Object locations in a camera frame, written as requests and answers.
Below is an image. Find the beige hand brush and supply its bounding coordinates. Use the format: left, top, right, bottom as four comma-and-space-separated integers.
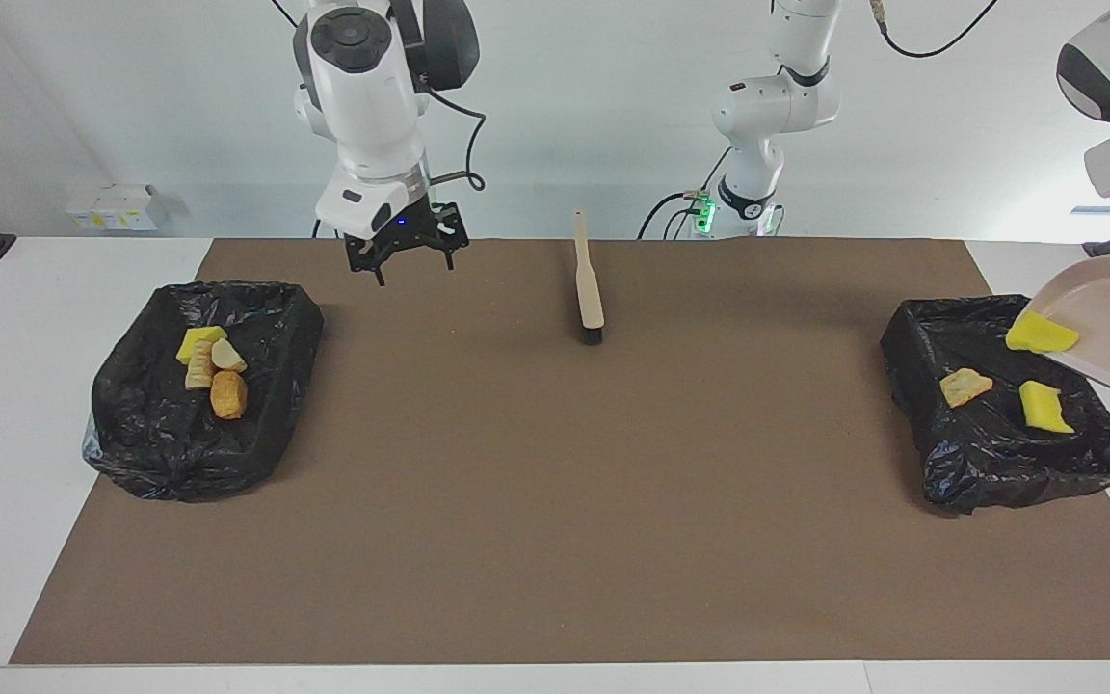
573, 209, 606, 346

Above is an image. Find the yellow sponge block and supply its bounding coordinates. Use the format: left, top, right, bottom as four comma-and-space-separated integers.
1005, 310, 1081, 354

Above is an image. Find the brown bread toy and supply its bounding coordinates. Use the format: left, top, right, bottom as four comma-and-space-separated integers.
210, 370, 250, 420

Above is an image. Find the yellow and green sponge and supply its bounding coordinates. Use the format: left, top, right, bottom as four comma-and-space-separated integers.
176, 326, 228, 365

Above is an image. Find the curved yellow sponge piece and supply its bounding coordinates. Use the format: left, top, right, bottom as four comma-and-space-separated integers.
1018, 381, 1076, 435

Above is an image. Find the beige pastry toy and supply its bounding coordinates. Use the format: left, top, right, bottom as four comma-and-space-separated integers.
939, 367, 994, 409

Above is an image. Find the black bag lined bin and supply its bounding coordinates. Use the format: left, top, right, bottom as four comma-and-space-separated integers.
880, 295, 1110, 515
83, 280, 325, 502

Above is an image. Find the large white box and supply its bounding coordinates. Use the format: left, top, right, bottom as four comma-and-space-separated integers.
95, 183, 159, 230

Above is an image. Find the brown table mat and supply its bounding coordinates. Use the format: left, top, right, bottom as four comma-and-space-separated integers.
9, 238, 1110, 666

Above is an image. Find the black left base cable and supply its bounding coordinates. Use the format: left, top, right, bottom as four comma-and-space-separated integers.
639, 145, 734, 240

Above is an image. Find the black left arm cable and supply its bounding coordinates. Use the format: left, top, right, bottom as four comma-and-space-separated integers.
868, 0, 999, 59

